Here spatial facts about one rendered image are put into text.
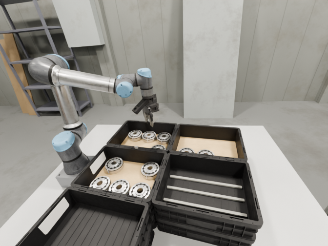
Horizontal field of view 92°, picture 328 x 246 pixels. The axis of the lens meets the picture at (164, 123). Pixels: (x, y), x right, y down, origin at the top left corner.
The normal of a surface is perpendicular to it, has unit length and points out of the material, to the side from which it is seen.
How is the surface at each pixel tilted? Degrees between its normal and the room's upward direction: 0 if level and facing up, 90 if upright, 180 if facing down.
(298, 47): 90
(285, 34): 90
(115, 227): 0
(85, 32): 90
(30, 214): 0
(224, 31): 76
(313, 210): 0
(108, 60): 90
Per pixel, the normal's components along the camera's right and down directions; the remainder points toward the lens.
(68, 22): -0.14, 0.52
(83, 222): -0.08, -0.85
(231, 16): -0.15, 0.30
